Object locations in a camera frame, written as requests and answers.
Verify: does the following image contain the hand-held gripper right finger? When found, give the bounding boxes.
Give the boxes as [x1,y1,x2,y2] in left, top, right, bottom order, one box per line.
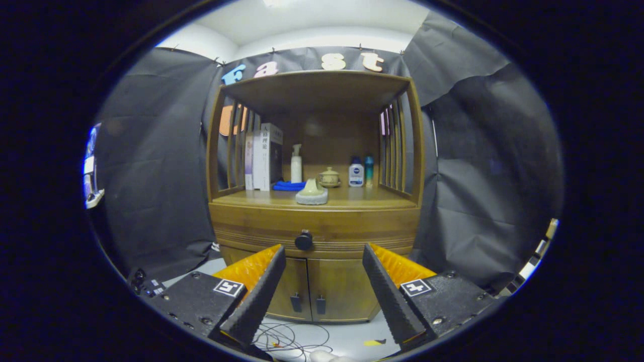
[362,242,509,347]

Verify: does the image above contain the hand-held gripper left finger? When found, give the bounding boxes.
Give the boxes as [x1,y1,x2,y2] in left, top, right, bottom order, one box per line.
[146,244,287,347]

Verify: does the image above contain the pale green grey sponge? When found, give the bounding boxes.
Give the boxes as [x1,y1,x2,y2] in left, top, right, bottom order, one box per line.
[295,178,329,206]

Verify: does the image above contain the wooden cabinet door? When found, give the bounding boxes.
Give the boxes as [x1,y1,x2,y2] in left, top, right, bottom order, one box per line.
[267,257,312,322]
[308,257,380,322]

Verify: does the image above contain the wooden countertop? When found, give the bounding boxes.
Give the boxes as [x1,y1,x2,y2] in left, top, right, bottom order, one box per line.
[214,185,418,211]

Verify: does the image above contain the wooden cabinet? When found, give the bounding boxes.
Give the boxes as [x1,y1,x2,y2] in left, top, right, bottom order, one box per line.
[206,69,426,323]

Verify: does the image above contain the black floor device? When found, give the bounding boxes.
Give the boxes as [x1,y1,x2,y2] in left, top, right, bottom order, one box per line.
[130,269,167,297]

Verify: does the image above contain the white pump bottle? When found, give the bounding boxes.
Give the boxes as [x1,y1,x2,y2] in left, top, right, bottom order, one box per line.
[291,144,303,184]

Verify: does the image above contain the beige lidded teacup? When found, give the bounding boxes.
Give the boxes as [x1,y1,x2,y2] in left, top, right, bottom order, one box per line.
[318,167,341,189]

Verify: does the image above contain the thin purple book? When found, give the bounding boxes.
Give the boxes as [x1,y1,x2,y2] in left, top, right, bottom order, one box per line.
[245,132,255,191]

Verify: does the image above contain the thick white book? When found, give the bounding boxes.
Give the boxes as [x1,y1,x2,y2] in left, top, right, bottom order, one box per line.
[253,123,283,192]

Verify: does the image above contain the white equipment stand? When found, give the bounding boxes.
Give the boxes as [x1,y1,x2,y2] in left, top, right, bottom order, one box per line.
[83,123,105,209]

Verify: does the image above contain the black floor cables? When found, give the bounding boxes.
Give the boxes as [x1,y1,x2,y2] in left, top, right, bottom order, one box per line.
[252,322,335,360]

